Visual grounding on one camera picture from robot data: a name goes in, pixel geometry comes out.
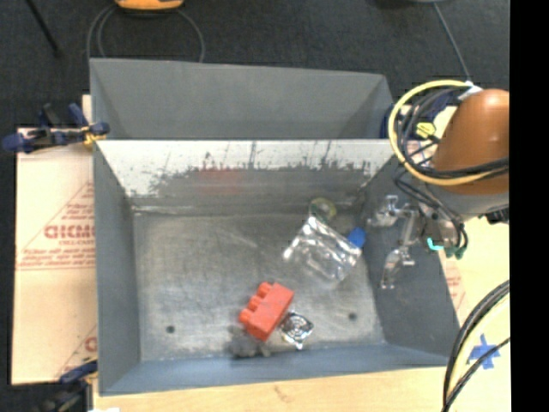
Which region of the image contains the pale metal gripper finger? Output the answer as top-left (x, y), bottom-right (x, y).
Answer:
top-left (379, 246), bottom-right (417, 292)
top-left (366, 194), bottom-right (413, 229)

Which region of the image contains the clear plastic bottle blue cap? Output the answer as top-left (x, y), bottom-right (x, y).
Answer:
top-left (281, 215), bottom-right (368, 283)

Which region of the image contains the orange-red toy brick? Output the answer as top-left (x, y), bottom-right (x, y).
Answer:
top-left (238, 282), bottom-right (296, 342)

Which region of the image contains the grey metal bin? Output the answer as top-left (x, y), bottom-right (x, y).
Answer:
top-left (87, 57), bottom-right (462, 397)

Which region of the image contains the grey crumpled cloth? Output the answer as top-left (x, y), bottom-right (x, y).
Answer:
top-left (226, 333), bottom-right (273, 361)

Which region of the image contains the brown cardboard board red print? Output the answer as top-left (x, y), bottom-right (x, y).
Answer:
top-left (9, 126), bottom-right (99, 386)

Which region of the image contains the yellow-green clear ring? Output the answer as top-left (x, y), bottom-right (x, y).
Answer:
top-left (309, 197), bottom-right (338, 223)

